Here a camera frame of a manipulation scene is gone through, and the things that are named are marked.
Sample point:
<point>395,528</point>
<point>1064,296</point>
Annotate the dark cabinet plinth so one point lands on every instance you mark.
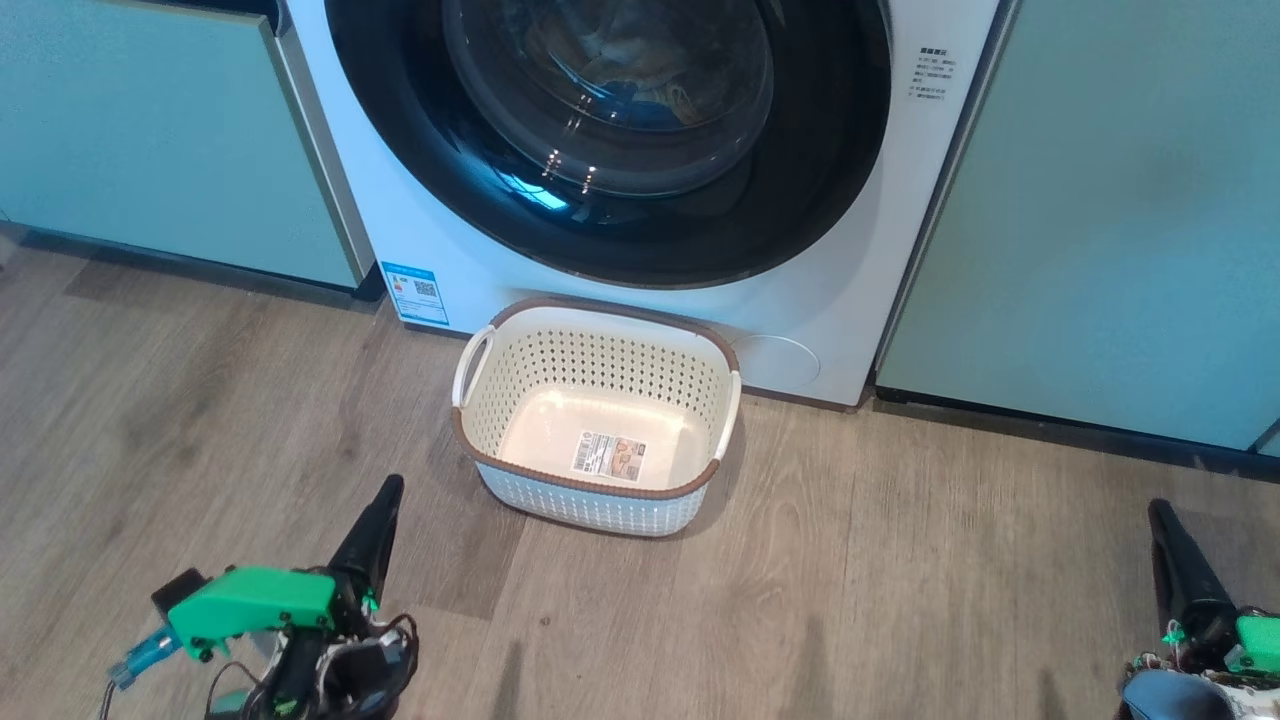
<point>200,265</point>
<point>1080,430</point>

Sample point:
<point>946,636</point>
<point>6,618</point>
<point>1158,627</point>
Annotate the blue energy label sticker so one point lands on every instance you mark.
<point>415,295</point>

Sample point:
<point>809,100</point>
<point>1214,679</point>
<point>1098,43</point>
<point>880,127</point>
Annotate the cream perforated laundry basket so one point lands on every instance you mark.
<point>600,510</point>

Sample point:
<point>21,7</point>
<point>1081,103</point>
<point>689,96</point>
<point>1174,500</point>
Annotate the white basket product label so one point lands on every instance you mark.
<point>608,456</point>

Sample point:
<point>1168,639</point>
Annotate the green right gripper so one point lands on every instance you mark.
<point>1258,642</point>

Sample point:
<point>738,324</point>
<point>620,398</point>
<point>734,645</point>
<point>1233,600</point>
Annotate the round dark glass washer door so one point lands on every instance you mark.
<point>400,130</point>

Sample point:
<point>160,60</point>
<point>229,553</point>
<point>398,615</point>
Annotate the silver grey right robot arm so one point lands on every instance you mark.
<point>1175,700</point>

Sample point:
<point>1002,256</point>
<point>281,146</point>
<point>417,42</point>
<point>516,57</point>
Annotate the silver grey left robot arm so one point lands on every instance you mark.
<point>320,680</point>

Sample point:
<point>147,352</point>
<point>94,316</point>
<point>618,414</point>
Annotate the round white filter cover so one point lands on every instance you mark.
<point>790,360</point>

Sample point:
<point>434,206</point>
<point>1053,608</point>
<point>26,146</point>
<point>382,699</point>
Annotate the white front-load washing machine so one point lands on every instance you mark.
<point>450,220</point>

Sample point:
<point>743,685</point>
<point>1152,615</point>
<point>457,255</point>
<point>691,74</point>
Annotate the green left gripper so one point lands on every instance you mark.
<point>260,600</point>

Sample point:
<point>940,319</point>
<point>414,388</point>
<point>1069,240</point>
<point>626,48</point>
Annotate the pale green cabinet panel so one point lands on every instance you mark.
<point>150,120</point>
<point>1100,200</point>
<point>1270,442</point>

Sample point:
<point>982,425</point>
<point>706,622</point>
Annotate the black text warning sticker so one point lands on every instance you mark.
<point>932,74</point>

